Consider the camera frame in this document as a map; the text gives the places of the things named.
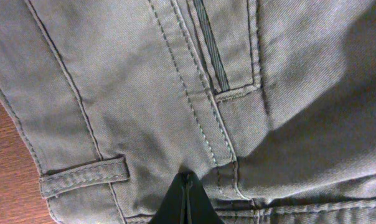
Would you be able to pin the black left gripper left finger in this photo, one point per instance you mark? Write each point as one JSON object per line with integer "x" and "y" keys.
{"x": 173, "y": 206}

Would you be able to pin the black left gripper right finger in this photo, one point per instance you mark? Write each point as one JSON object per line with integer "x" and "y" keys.
{"x": 199, "y": 209}

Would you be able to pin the grey shorts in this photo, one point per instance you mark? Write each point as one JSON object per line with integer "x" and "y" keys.
{"x": 272, "y": 104}

